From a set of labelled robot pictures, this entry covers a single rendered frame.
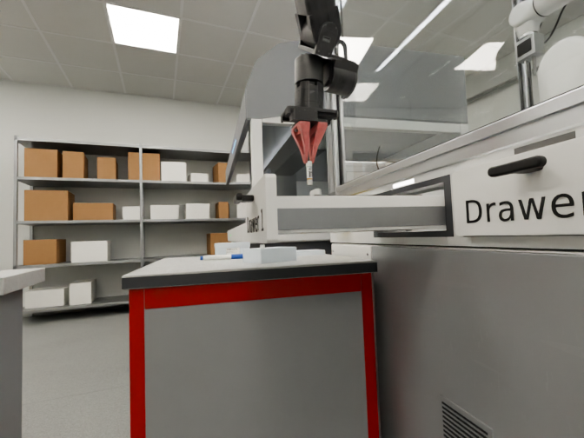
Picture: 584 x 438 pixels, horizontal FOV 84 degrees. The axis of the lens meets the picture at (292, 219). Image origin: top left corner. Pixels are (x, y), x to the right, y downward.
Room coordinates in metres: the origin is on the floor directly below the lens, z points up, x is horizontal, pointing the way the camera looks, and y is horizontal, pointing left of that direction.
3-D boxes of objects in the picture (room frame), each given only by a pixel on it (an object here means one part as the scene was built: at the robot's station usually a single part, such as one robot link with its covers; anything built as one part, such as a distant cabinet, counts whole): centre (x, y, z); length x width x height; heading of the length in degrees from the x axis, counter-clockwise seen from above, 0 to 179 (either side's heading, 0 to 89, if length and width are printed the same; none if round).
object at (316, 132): (0.63, -0.03, 1.02); 0.07 x 0.07 x 0.09; 14
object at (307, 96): (0.63, -0.04, 1.09); 0.10 x 0.07 x 0.07; 104
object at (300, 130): (0.63, -0.05, 1.02); 0.07 x 0.07 x 0.09; 14
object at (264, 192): (0.64, 0.07, 0.87); 0.29 x 0.02 x 0.11; 14
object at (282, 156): (2.47, -0.15, 1.13); 1.78 x 1.14 x 0.45; 14
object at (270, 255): (0.91, 0.06, 0.78); 0.12 x 0.08 x 0.04; 132
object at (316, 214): (0.69, -0.14, 0.86); 0.40 x 0.26 x 0.06; 104
